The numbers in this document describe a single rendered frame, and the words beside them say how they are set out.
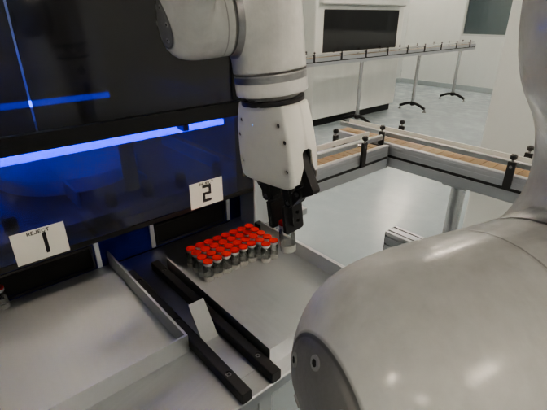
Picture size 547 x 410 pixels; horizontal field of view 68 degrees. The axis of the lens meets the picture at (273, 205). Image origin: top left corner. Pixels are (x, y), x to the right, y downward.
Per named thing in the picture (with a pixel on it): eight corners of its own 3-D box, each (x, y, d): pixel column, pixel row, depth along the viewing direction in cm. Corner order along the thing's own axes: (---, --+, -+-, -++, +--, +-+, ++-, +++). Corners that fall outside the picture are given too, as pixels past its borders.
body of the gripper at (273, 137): (220, 92, 49) (234, 179, 53) (277, 98, 42) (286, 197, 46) (267, 81, 53) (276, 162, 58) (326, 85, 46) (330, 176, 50)
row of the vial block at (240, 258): (202, 279, 85) (200, 260, 83) (268, 250, 95) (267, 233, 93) (207, 283, 83) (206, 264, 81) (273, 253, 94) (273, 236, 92)
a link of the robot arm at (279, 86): (216, 75, 47) (220, 101, 49) (265, 77, 41) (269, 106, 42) (270, 63, 52) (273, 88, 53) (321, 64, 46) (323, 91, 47)
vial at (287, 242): (277, 250, 57) (274, 224, 55) (288, 244, 58) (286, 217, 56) (288, 255, 55) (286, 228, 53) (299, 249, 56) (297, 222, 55)
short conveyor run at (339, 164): (251, 222, 116) (249, 171, 110) (220, 205, 127) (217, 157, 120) (390, 168, 157) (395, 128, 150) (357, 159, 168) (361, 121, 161)
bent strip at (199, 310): (190, 331, 71) (187, 304, 68) (205, 324, 73) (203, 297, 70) (238, 381, 61) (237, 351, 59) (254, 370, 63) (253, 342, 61)
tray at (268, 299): (168, 272, 87) (166, 258, 86) (261, 233, 103) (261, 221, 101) (269, 366, 64) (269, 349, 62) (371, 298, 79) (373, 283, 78)
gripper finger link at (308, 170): (283, 130, 47) (268, 159, 52) (323, 179, 45) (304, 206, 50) (290, 128, 48) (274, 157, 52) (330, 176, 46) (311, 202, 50)
